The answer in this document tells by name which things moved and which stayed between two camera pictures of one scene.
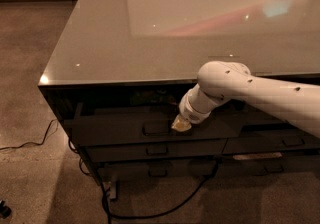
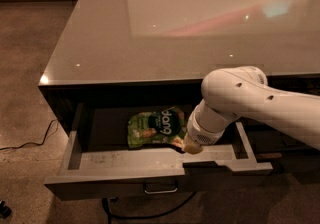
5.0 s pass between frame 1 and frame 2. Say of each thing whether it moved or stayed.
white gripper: moved
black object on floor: stayed
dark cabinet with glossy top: stayed
